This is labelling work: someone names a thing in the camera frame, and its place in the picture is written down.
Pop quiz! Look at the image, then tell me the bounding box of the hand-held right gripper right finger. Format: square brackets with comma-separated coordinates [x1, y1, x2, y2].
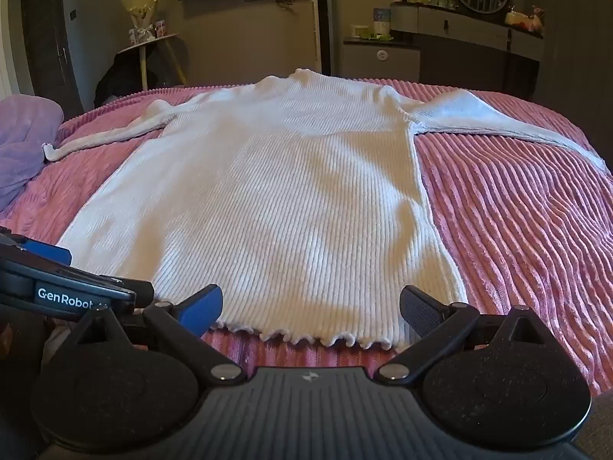
[376, 285, 563, 386]

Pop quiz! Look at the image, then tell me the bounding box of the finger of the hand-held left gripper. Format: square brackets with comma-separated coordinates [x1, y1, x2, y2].
[0, 256, 155, 306]
[0, 230, 72, 269]

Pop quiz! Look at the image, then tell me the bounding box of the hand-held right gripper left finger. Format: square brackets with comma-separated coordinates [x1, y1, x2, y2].
[52, 284, 245, 386]

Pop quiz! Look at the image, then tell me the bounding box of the white ribbed sweater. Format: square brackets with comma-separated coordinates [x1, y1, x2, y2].
[43, 69, 611, 350]

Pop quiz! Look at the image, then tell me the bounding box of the purple pillow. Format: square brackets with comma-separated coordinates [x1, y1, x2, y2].
[0, 95, 65, 212]

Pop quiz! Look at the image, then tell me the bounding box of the pink ribbed blanket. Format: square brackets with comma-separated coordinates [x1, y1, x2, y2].
[0, 79, 613, 398]

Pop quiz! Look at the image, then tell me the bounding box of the dark cloth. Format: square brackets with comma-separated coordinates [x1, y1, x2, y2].
[93, 50, 164, 106]

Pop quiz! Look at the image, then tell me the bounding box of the dark door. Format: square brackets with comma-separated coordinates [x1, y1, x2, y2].
[21, 0, 84, 116]

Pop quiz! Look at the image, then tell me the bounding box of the round white side table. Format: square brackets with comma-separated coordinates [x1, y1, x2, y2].
[114, 33, 188, 93]

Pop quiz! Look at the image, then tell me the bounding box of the grey drawer cabinet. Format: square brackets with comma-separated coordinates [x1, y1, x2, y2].
[342, 36, 422, 82]

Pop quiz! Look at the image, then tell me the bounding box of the wrapped flower bouquet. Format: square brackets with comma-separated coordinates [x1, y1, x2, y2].
[121, 0, 161, 41]

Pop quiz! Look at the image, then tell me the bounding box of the grey dressing table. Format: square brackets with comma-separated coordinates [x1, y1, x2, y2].
[390, 2, 547, 101]

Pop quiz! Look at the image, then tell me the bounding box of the grey-green curtain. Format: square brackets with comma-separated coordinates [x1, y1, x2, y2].
[543, 0, 613, 130]

